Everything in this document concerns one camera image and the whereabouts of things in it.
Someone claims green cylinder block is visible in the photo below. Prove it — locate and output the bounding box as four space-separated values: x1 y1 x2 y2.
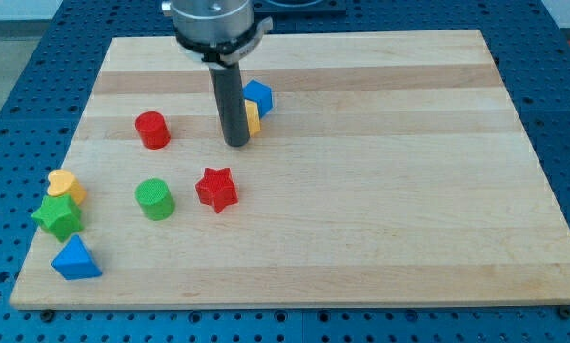
134 178 175 221

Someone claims blue cube block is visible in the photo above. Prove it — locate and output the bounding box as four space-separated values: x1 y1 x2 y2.
243 80 273 119

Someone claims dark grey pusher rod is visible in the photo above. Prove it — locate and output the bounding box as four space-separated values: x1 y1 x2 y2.
210 63 250 147

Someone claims red star block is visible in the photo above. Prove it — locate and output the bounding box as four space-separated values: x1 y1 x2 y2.
195 168 238 213

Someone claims blue triangle block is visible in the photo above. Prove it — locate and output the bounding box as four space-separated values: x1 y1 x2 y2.
51 234 102 281

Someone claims red cylinder block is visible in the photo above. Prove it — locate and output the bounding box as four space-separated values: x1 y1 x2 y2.
134 111 171 150

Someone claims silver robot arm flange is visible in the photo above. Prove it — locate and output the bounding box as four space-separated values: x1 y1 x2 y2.
161 0 274 69

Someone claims yellow hexagon block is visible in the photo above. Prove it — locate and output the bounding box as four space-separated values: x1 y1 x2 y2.
245 100 261 136

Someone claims yellow heart block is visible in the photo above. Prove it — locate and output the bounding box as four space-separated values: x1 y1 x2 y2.
47 169 87 205

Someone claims wooden board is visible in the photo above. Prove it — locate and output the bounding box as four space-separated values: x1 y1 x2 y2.
10 30 570 310

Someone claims green star block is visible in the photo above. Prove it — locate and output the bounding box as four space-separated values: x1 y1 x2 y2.
31 194 84 243

